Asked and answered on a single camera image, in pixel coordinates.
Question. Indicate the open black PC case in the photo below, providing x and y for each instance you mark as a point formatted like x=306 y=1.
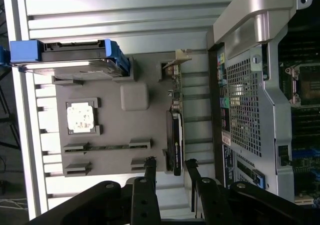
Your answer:
x=247 y=105

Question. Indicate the hard disk in blue carrier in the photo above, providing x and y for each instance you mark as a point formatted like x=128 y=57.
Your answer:
x=75 y=60

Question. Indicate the silver CPU chip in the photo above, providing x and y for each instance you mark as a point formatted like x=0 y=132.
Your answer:
x=81 y=117

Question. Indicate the blue case latch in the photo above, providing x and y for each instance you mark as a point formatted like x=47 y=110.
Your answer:
x=259 y=178

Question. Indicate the CPU socket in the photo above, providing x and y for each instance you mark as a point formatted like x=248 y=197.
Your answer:
x=306 y=85

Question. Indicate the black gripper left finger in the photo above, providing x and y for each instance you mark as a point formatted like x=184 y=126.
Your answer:
x=147 y=200

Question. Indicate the green motherboard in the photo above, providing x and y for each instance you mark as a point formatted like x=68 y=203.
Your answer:
x=305 y=135

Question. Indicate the green RAM stick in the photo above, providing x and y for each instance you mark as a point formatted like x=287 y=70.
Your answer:
x=107 y=147

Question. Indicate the grey plastic parts rack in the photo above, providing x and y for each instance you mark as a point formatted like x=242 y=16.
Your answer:
x=150 y=130

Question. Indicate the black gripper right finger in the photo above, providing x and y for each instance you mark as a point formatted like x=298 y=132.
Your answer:
x=207 y=200

